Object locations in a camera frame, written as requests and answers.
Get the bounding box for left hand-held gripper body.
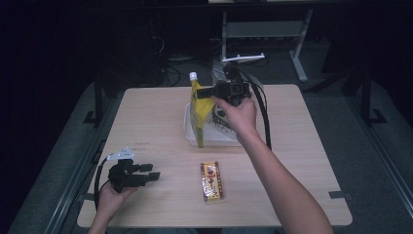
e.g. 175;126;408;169
106;146;149;194

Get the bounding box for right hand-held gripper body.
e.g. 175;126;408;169
211;53;266;107

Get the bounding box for yellow spouted drink pouch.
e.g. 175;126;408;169
188;71;216;149

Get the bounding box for white plastic container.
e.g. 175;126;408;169
183;102;245;147

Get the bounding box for person's left hand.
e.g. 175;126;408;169
96;183;139;222

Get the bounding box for person's right hand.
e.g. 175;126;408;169
211;96;260;144

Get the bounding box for grey tape strip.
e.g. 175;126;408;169
328;190;354;200
77;192;98;202

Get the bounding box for small yellow red snack packet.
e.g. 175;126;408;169
199;161;224;203

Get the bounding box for black metal stand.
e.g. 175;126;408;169
359;66;388;127
83;73;105;129

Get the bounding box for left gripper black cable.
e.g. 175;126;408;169
93;156;113;212

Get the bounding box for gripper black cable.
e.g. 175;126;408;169
93;156;113;212
232;65;273;151

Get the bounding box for black floor cables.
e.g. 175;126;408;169
155;34;271;88

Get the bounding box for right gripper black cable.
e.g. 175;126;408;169
232;65;273;151

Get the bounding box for white metal desk frame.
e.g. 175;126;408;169
219;8;315;84

